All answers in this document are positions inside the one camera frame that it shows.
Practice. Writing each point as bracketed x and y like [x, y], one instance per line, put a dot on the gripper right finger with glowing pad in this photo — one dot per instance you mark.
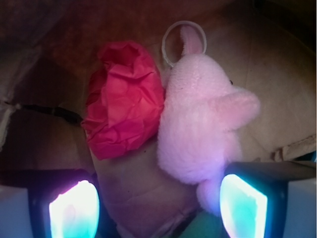
[269, 200]

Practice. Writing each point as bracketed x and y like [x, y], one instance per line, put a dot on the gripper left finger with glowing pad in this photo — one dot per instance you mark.
[48, 204]

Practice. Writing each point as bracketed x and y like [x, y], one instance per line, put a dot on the pink plush bunny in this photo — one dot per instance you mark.
[202, 113]

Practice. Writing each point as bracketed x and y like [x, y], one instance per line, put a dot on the green plush toy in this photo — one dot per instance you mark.
[205, 225]

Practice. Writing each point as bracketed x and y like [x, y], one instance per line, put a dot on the crumpled red paper ball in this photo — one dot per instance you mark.
[125, 100]

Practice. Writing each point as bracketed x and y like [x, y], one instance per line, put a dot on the brown paper bag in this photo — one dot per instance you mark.
[49, 49]

